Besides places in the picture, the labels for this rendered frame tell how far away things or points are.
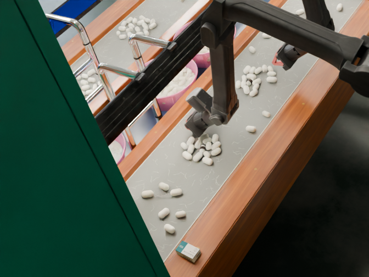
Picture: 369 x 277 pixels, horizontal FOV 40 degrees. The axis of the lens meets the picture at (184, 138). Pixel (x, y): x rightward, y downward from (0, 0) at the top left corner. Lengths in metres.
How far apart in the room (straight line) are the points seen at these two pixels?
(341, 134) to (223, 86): 1.38
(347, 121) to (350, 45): 1.68
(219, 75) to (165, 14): 1.08
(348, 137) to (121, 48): 1.21
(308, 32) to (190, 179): 0.69
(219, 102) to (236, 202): 0.29
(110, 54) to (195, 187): 0.90
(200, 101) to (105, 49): 0.86
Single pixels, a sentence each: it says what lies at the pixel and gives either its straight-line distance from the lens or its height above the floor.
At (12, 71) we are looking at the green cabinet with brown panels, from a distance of 0.71.
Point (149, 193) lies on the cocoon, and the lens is 1.60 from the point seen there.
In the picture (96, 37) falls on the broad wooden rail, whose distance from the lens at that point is 2.39.
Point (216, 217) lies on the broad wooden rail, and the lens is 1.48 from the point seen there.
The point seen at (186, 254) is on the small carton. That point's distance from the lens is 1.41.
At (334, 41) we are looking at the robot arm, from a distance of 1.11.
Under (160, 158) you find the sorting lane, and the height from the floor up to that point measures 0.74.
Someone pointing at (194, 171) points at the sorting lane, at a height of 0.74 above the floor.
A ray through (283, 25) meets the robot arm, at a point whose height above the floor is 1.32.
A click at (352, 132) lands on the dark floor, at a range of 2.72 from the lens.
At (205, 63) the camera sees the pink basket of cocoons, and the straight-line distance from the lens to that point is 2.11.
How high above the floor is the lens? 1.94
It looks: 43 degrees down
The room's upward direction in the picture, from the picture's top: 18 degrees counter-clockwise
